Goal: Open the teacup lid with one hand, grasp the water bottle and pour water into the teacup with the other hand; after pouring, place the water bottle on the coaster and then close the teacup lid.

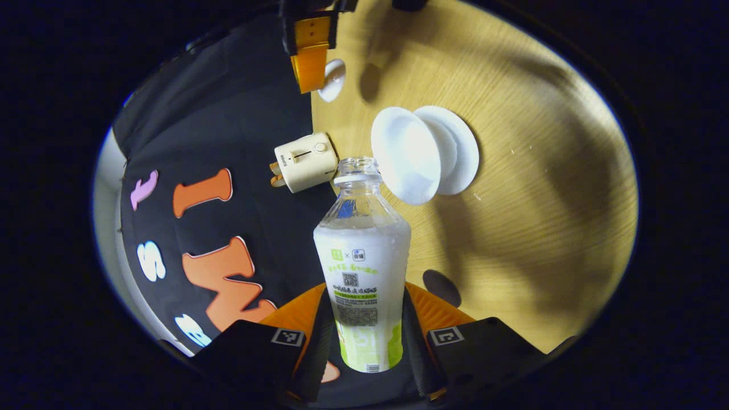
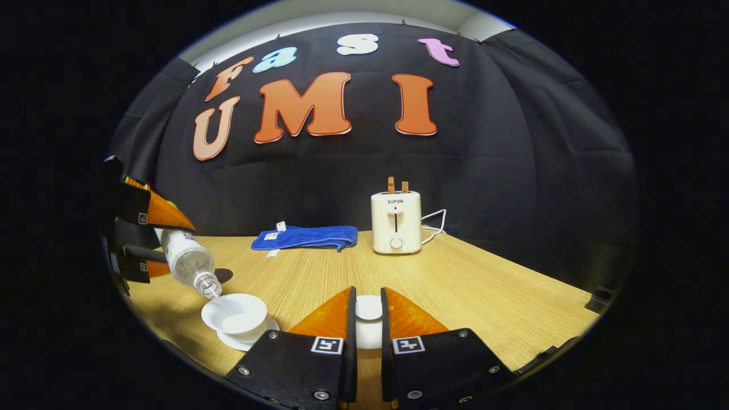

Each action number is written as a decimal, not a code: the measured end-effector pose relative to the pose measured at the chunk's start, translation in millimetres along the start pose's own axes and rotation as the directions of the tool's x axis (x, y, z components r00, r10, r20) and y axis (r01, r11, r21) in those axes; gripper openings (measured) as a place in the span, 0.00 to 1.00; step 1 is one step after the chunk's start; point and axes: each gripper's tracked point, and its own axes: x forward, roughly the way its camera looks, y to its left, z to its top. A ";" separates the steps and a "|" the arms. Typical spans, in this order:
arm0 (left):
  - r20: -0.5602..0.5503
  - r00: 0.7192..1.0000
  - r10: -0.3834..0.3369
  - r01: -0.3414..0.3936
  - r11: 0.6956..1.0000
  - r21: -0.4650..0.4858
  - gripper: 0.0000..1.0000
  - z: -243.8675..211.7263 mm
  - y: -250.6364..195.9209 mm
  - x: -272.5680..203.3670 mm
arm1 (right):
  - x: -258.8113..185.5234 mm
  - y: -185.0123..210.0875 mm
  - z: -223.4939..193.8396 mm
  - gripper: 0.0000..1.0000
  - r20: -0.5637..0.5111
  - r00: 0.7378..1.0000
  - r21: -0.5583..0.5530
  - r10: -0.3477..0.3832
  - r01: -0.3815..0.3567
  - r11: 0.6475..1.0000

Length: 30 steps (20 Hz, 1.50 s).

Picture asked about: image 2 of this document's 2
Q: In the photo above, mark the clear water bottle green label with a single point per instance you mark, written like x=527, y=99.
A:
x=185, y=259

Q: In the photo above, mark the white teacup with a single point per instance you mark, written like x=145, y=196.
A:
x=234, y=313

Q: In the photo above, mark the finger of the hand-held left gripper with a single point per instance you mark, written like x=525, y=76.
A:
x=148, y=270
x=162, y=213

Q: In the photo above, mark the dark box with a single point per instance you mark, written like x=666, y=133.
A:
x=599, y=300

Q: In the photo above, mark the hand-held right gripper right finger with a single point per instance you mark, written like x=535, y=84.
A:
x=386, y=353

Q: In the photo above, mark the black backdrop cloth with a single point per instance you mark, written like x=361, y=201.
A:
x=370, y=159

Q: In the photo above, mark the white saucer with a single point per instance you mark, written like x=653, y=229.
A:
x=233, y=341

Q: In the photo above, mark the cream toaster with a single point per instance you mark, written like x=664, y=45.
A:
x=396, y=225

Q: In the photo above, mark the dark round coaster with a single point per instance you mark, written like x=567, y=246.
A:
x=225, y=275

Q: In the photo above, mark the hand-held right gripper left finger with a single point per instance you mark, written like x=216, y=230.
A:
x=351, y=353

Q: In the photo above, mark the blue towel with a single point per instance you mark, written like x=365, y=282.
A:
x=307, y=237

